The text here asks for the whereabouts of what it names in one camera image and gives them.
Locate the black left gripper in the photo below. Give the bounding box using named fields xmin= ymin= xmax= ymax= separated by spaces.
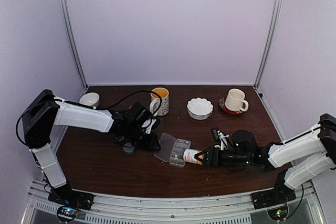
xmin=125 ymin=123 xmax=161 ymax=152

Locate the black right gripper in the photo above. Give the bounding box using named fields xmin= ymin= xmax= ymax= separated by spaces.
xmin=195 ymin=147 xmax=251 ymax=167

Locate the grey bottle cap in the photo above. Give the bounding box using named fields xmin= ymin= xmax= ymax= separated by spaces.
xmin=123 ymin=143 xmax=135 ymax=155

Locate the grey-capped orange label bottle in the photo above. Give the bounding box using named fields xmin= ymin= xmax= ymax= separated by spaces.
xmin=183 ymin=148 xmax=203 ymax=165

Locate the clear plastic pill organizer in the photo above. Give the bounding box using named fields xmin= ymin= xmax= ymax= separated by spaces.
xmin=154 ymin=133 xmax=191 ymax=168

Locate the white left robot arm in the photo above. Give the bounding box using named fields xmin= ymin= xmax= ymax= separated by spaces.
xmin=15 ymin=89 xmax=161 ymax=205

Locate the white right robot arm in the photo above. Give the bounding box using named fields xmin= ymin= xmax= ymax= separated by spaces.
xmin=194 ymin=113 xmax=335 ymax=204

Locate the yellow-lined patterned mug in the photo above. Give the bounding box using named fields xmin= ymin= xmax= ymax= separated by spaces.
xmin=149 ymin=87 xmax=169 ymax=116

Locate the white ceramic bowl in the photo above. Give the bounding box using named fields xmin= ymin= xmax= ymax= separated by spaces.
xmin=79 ymin=92 xmax=100 ymax=107

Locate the white scalloped dish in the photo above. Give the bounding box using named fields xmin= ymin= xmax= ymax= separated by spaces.
xmin=186 ymin=98 xmax=214 ymax=121

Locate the red saucer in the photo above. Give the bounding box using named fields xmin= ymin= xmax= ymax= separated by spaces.
xmin=218 ymin=97 xmax=243 ymax=115

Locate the white ribbed cup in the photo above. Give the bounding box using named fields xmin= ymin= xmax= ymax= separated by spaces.
xmin=225 ymin=88 xmax=249 ymax=112

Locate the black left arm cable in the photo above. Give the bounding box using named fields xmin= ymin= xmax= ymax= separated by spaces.
xmin=16 ymin=90 xmax=163 ymax=146

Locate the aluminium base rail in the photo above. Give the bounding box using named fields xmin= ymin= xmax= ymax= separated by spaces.
xmin=21 ymin=177 xmax=321 ymax=224

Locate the aluminium frame post left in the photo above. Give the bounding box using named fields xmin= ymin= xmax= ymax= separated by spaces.
xmin=60 ymin=0 xmax=89 ymax=91

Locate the aluminium frame post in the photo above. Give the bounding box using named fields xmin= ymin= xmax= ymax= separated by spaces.
xmin=254 ymin=0 xmax=283 ymax=91
xmin=60 ymin=0 xmax=89 ymax=91

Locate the aluminium frame post right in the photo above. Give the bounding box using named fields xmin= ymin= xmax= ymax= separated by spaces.
xmin=254 ymin=0 xmax=283 ymax=91

